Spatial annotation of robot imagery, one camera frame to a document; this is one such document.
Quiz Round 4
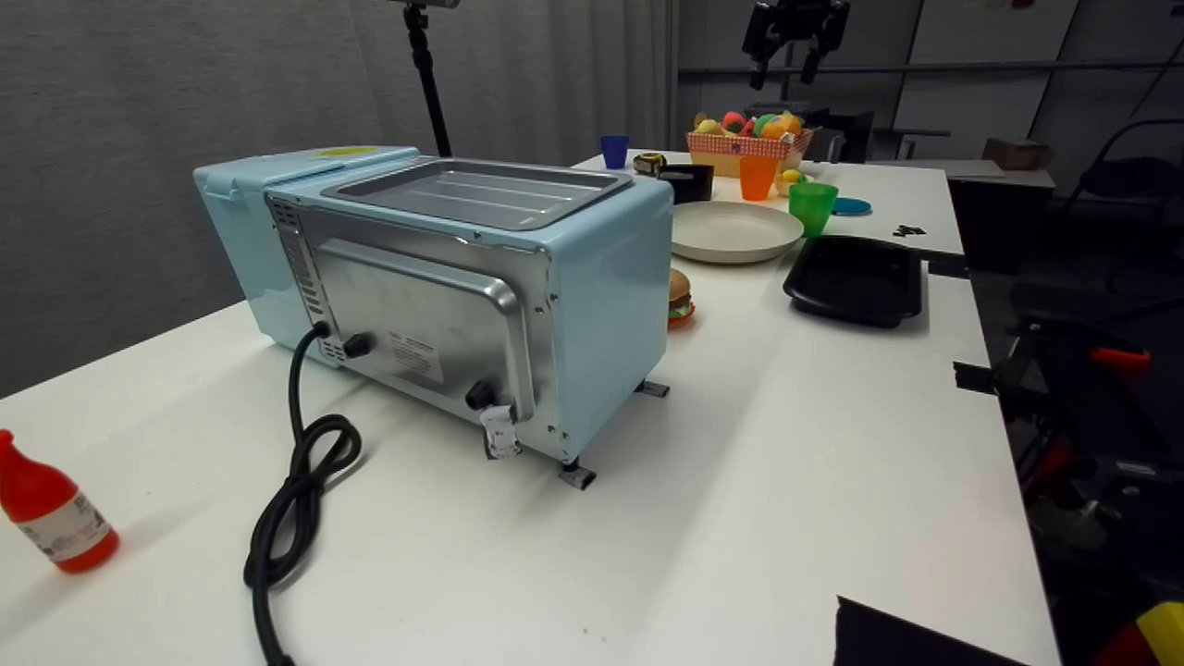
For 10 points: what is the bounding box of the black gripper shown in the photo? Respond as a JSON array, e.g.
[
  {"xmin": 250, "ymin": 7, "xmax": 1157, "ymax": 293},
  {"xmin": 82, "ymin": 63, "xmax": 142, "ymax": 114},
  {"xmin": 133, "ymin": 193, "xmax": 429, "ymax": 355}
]
[{"xmin": 739, "ymin": 0, "xmax": 855, "ymax": 87}]

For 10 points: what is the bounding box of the orange cup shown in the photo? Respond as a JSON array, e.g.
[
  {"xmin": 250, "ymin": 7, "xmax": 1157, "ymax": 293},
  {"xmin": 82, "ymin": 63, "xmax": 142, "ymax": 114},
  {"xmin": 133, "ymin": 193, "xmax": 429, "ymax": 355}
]
[{"xmin": 736, "ymin": 137, "xmax": 789, "ymax": 202}]

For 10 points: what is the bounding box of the green cup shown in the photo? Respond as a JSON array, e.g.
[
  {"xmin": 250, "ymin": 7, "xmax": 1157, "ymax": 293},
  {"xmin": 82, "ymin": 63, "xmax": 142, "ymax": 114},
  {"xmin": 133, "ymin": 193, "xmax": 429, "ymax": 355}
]
[{"xmin": 789, "ymin": 179, "xmax": 845, "ymax": 239}]

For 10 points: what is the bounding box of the pale round plate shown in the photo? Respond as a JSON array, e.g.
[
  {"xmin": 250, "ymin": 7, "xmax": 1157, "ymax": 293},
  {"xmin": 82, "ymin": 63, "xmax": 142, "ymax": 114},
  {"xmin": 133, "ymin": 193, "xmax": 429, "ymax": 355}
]
[{"xmin": 666, "ymin": 201, "xmax": 808, "ymax": 271}]

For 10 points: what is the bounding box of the yellow green toy fruit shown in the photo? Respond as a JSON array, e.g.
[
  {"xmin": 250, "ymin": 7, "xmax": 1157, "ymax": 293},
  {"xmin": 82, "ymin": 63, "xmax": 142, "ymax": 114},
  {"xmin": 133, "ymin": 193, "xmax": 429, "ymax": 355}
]
[{"xmin": 751, "ymin": 108, "xmax": 808, "ymax": 142}]

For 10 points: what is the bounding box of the small black box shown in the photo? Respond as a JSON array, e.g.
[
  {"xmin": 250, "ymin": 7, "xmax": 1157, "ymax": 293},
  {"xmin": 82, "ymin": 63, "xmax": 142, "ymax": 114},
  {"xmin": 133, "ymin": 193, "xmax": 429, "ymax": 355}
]
[{"xmin": 666, "ymin": 164, "xmax": 718, "ymax": 208}]

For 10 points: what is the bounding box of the black plastic tray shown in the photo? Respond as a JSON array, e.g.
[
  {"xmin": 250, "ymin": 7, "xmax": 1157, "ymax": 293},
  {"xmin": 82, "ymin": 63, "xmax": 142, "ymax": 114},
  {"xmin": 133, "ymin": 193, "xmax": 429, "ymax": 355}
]
[{"xmin": 780, "ymin": 232, "xmax": 930, "ymax": 333}]

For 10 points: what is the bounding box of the brown cardboard box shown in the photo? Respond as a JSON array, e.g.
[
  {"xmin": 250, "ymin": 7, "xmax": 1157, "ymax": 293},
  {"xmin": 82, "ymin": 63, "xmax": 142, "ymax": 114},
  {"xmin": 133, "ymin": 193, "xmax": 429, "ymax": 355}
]
[{"xmin": 981, "ymin": 133, "xmax": 1060, "ymax": 174}]

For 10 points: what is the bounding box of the toy burger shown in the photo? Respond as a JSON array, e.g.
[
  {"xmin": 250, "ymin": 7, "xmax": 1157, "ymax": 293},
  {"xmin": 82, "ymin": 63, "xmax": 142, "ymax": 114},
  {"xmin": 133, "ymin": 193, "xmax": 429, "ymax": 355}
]
[{"xmin": 666, "ymin": 265, "xmax": 702, "ymax": 333}]

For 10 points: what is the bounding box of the light blue toaster oven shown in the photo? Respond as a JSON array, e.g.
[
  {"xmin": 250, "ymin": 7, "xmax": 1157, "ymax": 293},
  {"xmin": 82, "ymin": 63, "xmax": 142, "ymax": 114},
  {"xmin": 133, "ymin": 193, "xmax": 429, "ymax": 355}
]
[{"xmin": 191, "ymin": 142, "xmax": 678, "ymax": 492}]

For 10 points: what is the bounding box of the black tripod stand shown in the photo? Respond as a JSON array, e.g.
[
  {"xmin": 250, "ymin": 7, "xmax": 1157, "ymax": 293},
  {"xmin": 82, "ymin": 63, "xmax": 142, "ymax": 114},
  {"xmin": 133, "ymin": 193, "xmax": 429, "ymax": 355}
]
[{"xmin": 396, "ymin": 0, "xmax": 455, "ymax": 160}]

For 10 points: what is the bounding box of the black chair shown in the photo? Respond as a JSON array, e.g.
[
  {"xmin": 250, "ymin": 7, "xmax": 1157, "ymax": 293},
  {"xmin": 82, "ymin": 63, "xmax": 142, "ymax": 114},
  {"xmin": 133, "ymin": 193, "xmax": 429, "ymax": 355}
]
[{"xmin": 1063, "ymin": 114, "xmax": 1184, "ymax": 232}]

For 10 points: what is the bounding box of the grey curtain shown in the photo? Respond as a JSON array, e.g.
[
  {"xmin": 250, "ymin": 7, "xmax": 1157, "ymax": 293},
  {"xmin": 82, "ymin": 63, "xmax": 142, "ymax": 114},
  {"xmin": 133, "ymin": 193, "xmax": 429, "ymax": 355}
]
[{"xmin": 0, "ymin": 0, "xmax": 678, "ymax": 398}]

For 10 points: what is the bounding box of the yellow red object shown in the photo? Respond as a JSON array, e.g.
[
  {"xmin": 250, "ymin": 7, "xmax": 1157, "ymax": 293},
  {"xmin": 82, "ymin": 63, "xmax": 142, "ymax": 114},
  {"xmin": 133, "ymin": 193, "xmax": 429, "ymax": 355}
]
[{"xmin": 1089, "ymin": 598, "xmax": 1184, "ymax": 666}]

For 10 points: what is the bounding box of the red sauce bottle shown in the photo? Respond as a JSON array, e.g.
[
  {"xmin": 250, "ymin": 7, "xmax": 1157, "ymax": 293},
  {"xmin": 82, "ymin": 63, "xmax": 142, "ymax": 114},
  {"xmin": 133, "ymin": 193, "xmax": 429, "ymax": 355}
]
[{"xmin": 0, "ymin": 424, "xmax": 127, "ymax": 577}]

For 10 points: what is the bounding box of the red handled tool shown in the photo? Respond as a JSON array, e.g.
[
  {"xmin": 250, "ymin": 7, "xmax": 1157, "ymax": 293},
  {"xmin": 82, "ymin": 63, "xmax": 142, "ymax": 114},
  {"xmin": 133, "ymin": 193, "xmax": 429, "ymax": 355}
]
[{"xmin": 1089, "ymin": 345, "xmax": 1161, "ymax": 377}]

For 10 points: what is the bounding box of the black equipment frame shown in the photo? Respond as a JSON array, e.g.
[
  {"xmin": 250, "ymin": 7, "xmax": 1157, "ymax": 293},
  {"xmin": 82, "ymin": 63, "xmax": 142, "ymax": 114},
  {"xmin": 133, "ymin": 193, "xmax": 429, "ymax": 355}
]
[{"xmin": 1000, "ymin": 293, "xmax": 1184, "ymax": 621}]

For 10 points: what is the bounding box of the black power cable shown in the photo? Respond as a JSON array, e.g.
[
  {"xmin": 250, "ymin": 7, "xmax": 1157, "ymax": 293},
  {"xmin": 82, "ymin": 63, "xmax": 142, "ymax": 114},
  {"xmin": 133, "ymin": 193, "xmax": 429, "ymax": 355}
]
[{"xmin": 242, "ymin": 323, "xmax": 370, "ymax": 666}]

